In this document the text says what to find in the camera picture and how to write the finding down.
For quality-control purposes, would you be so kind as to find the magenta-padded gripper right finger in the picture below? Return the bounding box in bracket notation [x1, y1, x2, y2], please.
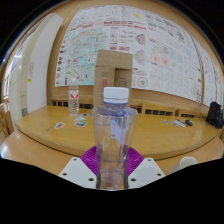
[127, 145, 167, 190]

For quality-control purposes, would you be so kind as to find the wooden chair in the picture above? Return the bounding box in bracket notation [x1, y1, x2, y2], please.
[0, 102, 15, 138]

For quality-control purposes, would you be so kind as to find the clear plastic water bottle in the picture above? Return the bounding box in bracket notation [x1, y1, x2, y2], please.
[91, 86, 139, 191]

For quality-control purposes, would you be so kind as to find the white marker pen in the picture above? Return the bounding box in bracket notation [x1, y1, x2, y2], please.
[171, 119, 187, 128]

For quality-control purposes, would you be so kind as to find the large wall poster with map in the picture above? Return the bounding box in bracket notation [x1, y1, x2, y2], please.
[54, 5, 203, 103]

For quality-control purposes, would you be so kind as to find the brown cardboard box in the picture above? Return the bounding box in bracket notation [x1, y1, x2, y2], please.
[92, 49, 134, 108]

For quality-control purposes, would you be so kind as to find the red-labelled water bottle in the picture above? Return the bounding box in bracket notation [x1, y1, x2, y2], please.
[68, 78, 80, 117]

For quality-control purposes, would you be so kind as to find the white ceramic mug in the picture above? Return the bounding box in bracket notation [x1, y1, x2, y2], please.
[170, 155, 200, 175]

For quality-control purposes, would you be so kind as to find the black bag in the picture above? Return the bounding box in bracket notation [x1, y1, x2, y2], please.
[205, 101, 224, 129]

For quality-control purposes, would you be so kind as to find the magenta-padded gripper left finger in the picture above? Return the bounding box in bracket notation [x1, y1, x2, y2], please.
[58, 145, 99, 190]

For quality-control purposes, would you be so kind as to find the white wall poster with diagrams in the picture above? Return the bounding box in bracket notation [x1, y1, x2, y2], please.
[193, 39, 224, 108]

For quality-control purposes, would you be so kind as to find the small printed card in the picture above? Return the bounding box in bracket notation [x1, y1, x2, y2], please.
[74, 112, 91, 122]
[73, 120, 88, 128]
[54, 121, 66, 130]

